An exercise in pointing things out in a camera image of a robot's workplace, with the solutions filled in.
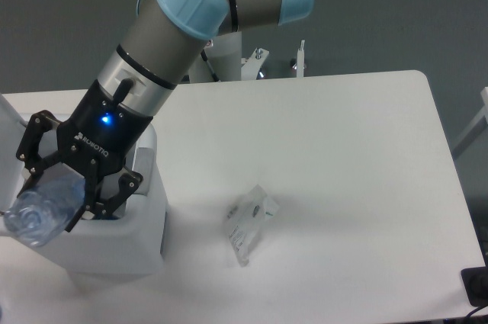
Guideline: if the clear plastic water bottle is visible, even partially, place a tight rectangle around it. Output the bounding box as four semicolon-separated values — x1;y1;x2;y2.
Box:
4;175;85;248

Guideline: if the white frame at right edge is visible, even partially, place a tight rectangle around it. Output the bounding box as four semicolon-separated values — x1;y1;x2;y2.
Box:
451;87;487;160

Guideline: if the black pedestal cable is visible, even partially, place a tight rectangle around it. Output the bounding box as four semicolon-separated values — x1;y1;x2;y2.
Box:
200;49;221;83

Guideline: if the clear plastic wrapper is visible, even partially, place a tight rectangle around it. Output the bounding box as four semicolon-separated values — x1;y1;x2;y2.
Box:
224;184;280;267

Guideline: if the white pedestal base frame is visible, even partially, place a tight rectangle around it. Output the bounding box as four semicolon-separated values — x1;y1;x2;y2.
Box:
178;39;310;83

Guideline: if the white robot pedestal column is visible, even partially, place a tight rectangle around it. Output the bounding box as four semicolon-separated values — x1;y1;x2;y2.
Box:
188;32;242;83

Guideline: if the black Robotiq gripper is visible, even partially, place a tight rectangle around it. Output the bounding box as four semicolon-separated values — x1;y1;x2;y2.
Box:
16;79;152;233

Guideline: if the white trash can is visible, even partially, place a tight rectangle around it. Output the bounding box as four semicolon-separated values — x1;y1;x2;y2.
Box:
0;111;171;277

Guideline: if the black device at corner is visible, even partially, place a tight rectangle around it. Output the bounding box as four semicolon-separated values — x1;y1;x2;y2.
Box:
461;267;487;306

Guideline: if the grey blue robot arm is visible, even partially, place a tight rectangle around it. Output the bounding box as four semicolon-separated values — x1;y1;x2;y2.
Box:
4;0;314;245

